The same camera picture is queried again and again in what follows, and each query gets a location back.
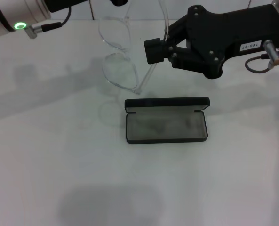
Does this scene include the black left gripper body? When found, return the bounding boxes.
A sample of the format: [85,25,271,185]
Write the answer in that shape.
[44,0,90,14]

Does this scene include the right gripper cable with connector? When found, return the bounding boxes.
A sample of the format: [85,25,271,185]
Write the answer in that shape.
[245,39,279,73]

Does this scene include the gripper cable with connector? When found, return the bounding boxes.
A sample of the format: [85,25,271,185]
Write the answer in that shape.
[245,39,279,73]
[26,6,72,40]

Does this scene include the left gripper cable with connector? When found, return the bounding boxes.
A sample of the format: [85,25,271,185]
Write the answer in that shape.
[26,6,72,40]

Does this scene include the black glasses case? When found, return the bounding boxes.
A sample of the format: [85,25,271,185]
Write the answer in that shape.
[124,97,211,145]

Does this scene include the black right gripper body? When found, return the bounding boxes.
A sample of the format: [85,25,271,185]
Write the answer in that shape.
[186,4,279,80]

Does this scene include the clear white glasses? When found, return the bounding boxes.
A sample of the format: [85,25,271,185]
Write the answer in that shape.
[98,0,171,96]

